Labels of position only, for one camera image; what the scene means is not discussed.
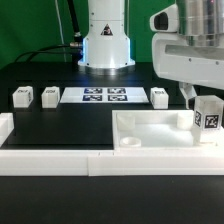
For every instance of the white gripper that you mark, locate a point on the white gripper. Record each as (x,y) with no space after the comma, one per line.
(188,44)

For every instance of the white square table top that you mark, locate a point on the white square table top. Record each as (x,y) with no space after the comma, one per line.
(157,129)

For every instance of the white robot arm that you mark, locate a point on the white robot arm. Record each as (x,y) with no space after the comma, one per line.
(106,48)

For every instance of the white U-shaped fence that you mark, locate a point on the white U-shaped fence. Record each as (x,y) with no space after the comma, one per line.
(105,162)

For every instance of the white sheet with markers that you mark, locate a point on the white sheet with markers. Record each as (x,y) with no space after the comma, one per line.
(104,95)

